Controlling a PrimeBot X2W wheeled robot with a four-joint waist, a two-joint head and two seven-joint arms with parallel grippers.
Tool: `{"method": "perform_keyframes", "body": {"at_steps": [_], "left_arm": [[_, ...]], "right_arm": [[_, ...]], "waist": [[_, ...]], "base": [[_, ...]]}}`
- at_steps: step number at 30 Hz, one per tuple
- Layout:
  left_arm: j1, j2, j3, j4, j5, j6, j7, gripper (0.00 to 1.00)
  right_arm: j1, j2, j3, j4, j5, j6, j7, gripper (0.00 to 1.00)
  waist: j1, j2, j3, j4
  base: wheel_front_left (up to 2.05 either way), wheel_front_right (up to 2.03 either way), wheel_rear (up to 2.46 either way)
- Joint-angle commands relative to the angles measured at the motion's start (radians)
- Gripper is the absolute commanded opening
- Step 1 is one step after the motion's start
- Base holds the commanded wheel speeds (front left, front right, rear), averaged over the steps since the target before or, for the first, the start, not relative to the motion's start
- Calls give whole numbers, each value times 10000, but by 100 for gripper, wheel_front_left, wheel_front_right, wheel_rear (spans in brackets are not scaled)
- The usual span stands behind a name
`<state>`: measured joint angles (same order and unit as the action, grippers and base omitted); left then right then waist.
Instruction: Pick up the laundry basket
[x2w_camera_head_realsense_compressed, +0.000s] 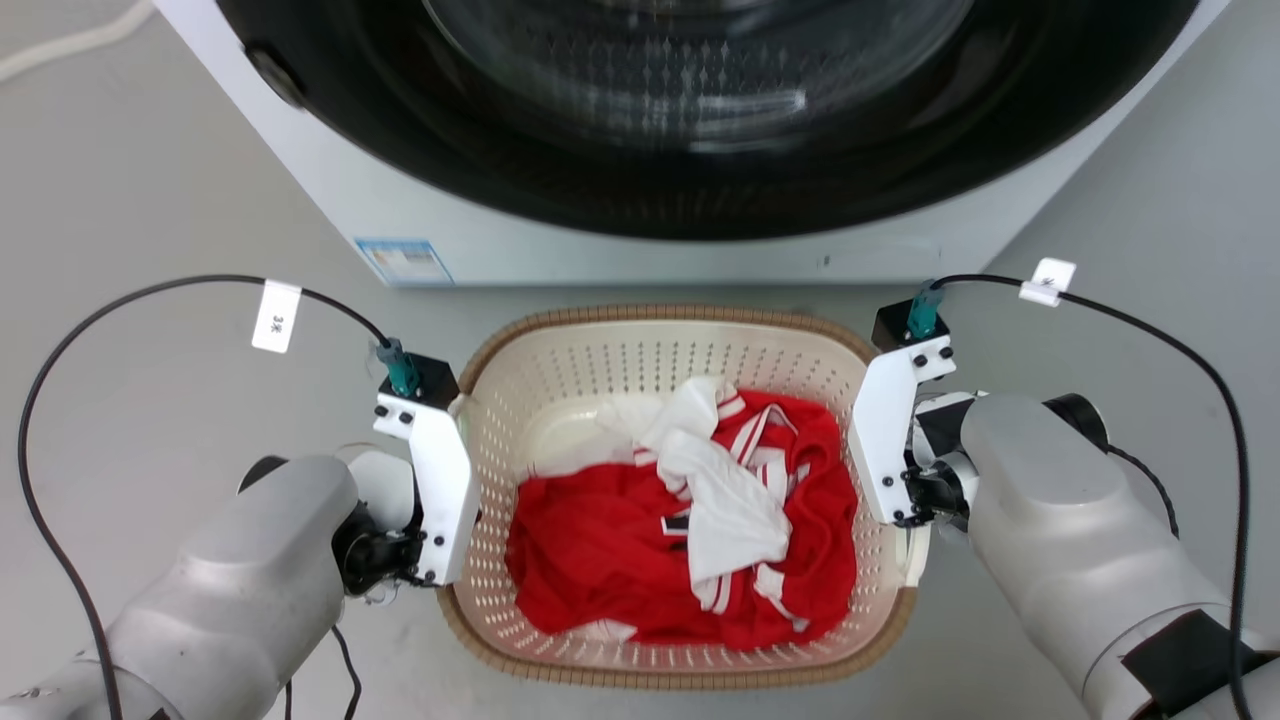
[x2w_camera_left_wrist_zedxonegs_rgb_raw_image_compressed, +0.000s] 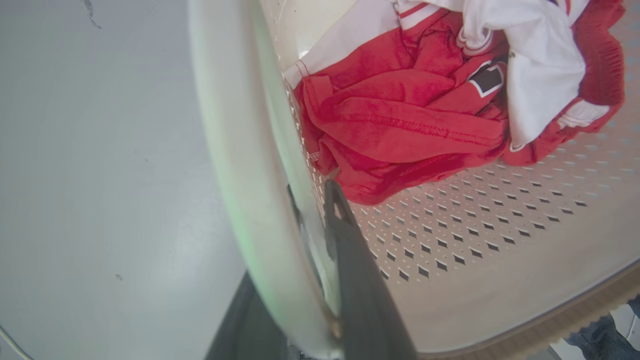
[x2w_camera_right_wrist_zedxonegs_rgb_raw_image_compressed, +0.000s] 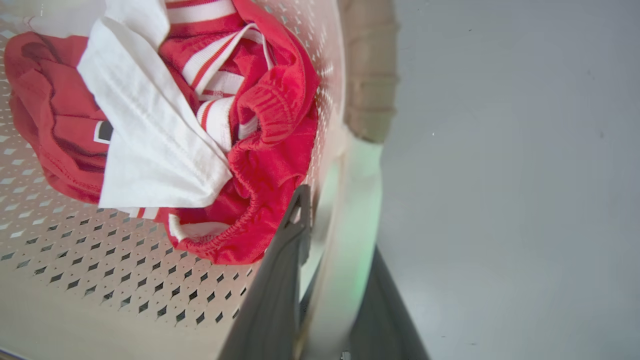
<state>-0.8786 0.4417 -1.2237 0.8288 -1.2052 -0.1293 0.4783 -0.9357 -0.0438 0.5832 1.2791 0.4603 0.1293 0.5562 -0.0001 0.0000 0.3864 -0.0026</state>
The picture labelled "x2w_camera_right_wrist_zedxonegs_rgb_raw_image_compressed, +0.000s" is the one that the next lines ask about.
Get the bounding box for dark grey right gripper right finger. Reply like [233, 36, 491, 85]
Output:
[348, 246, 431, 360]

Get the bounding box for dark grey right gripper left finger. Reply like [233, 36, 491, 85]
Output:
[216, 184, 312, 360]

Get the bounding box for white perforated plastic laundry basket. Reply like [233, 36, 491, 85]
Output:
[0, 0, 385, 360]

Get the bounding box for red shorts with elastic waistband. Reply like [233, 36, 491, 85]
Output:
[159, 0, 321, 266]

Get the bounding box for white t-shirt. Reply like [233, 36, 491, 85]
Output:
[24, 0, 234, 210]

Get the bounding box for beige rope basket handle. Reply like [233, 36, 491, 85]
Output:
[338, 0, 401, 145]

